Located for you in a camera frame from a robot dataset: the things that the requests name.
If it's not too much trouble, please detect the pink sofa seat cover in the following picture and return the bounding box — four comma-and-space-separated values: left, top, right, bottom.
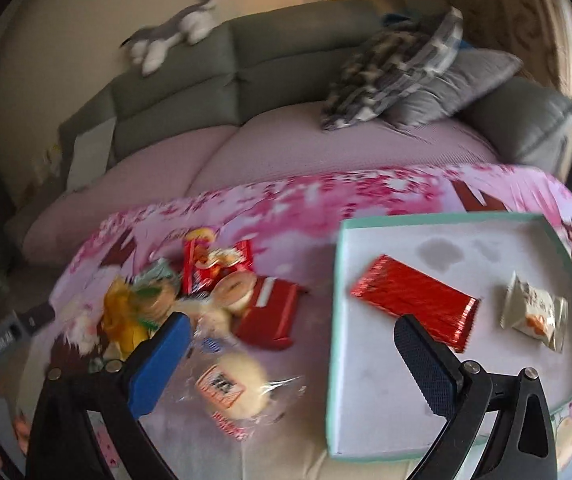
21, 100, 497, 261

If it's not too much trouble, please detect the yellow snack packet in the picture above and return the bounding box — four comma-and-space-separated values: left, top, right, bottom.
103, 280, 152, 361
171, 295, 237, 346

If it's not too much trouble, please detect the white orange snack packet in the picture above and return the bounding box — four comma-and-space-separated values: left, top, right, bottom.
500, 271, 569, 353

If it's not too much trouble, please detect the teal-edged cardboard box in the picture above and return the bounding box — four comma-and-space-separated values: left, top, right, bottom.
326, 212, 572, 461

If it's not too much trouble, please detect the plain grey pillow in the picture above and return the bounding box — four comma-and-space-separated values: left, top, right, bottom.
383, 50, 524, 128

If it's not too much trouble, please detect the dark patterned pillow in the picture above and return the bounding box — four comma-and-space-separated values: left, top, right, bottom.
322, 27, 442, 131

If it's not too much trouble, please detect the printed blanket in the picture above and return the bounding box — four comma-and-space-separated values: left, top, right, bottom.
11, 162, 572, 480

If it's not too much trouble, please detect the grey white checked pillow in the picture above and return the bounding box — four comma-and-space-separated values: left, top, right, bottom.
401, 7, 464, 78

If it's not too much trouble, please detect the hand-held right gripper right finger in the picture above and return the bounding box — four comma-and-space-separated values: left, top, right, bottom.
393, 314, 559, 480

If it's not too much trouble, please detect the grey sofa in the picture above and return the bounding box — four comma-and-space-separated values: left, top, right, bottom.
21, 0, 572, 261

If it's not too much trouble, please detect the red orange snack packet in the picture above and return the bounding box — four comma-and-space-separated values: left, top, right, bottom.
182, 227, 254, 296

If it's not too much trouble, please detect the clear bread packet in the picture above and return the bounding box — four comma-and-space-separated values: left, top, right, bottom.
176, 350, 307, 441

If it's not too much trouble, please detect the patterned curtain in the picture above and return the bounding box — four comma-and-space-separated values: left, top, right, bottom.
441, 0, 572, 96

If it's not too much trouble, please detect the white panel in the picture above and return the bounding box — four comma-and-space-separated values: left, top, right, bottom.
66, 120, 117, 191

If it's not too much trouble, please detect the dark red snack packet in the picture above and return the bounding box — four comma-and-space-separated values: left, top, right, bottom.
231, 276, 301, 351

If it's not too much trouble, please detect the grey white plush toy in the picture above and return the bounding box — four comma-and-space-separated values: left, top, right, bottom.
118, 0, 217, 77

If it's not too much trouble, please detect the red foil snack packet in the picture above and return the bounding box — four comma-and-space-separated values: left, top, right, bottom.
350, 254, 481, 352

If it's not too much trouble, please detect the green round pastry packet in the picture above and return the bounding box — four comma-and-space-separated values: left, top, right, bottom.
136, 282, 182, 331

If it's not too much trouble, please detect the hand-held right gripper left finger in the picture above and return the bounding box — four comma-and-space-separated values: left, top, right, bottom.
26, 312, 194, 480

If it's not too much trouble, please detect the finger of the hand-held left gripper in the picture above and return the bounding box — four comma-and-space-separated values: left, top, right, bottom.
20, 301, 57, 337

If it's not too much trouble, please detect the green white snack packet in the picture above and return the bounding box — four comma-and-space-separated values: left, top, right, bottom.
133, 259, 179, 291

